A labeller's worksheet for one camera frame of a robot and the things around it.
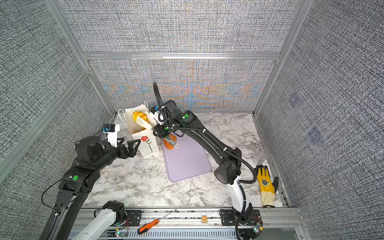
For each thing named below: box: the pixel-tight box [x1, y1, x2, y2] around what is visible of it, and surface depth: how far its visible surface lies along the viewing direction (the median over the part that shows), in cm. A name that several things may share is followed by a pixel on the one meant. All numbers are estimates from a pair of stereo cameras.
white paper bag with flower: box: [125, 104, 160, 159], surface depth 87 cm
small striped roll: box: [132, 111, 150, 123], surface depth 76 cm
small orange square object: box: [201, 215, 208, 224], surface depth 74 cm
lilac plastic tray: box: [162, 132, 212, 182], surface depth 94 cm
